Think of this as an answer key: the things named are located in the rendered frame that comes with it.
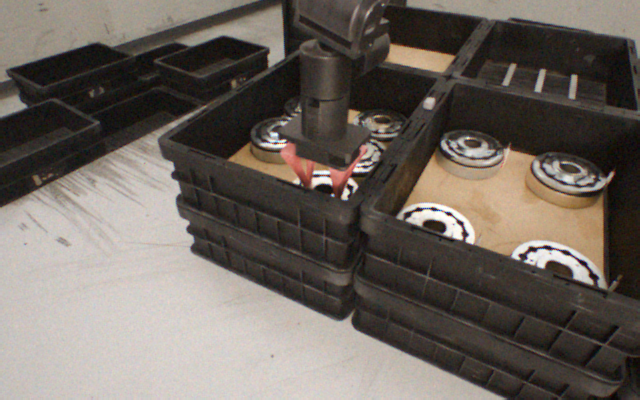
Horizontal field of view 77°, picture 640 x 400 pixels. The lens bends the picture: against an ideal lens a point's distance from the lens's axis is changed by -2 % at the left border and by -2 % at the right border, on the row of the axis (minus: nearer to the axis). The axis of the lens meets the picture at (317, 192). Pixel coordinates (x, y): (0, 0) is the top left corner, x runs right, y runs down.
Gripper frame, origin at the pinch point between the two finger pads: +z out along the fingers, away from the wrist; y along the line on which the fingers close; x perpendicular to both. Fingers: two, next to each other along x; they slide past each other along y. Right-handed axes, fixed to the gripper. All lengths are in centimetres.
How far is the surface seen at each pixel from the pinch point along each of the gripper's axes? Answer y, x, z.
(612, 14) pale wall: -55, -340, 52
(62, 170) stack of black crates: 94, -8, 38
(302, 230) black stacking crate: -1.5, 7.9, 0.7
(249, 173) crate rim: 5.5, 8.4, -5.9
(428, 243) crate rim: -16.7, 8.3, -5.4
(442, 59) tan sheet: 2, -65, 4
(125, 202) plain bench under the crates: 41.8, 4.9, 17.4
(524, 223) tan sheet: -25.9, -11.5, 3.9
